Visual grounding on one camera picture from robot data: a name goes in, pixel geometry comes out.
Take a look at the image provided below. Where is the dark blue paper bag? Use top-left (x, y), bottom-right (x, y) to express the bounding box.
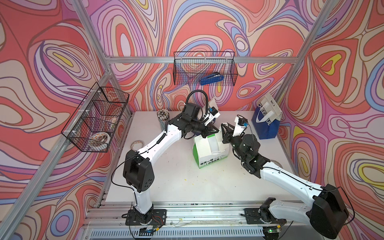
top-left (252, 93), bottom-right (282, 140)

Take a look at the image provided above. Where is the black wire basket back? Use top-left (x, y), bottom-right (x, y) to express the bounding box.
top-left (173, 50), bottom-right (238, 86)

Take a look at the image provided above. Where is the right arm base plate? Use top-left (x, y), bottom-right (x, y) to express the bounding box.
top-left (240, 208), bottom-right (287, 226)

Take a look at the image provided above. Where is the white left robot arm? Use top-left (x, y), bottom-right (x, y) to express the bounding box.
top-left (123, 103), bottom-right (220, 225)

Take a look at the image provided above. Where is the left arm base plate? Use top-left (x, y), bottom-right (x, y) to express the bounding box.
top-left (125, 209), bottom-right (167, 226)

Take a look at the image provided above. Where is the black wire basket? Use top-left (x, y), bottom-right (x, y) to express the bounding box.
top-left (173, 50), bottom-right (238, 86)
top-left (61, 83), bottom-right (130, 153)

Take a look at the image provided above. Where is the blue stapler in basket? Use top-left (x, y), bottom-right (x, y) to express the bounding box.
top-left (200, 72), bottom-right (224, 86)

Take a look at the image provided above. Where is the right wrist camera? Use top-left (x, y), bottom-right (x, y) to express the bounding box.
top-left (233, 115), bottom-right (249, 137)

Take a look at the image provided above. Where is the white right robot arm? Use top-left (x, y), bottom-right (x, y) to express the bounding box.
top-left (221, 123), bottom-right (350, 239)

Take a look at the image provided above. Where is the black wire basket left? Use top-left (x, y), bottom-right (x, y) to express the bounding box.
top-left (61, 83), bottom-right (130, 153)

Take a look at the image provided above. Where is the green white paper bag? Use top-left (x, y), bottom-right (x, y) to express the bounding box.
top-left (193, 131), bottom-right (230, 169)

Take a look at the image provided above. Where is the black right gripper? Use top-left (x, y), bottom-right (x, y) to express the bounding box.
top-left (220, 122), bottom-right (247, 161)

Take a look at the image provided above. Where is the clear cup of pencils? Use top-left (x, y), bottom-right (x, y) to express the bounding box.
top-left (157, 109), bottom-right (170, 127)

